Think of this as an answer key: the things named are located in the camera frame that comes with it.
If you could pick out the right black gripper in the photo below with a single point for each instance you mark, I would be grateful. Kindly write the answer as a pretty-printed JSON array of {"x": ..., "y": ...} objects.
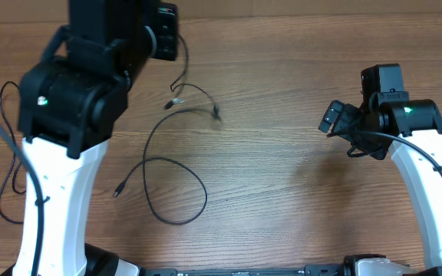
[{"x": 359, "y": 130}]

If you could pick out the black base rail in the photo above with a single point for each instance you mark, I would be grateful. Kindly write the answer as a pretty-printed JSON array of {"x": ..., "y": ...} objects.
[{"x": 366, "y": 264}]

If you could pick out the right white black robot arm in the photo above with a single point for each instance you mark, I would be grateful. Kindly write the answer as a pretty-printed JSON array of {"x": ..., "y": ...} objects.
[{"x": 389, "y": 123}]

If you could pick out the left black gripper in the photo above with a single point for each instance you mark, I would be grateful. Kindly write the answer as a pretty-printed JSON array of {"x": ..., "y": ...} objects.
[{"x": 100, "y": 21}]

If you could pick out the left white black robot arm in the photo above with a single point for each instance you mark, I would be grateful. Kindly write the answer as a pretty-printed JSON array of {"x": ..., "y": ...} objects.
[{"x": 69, "y": 102}]

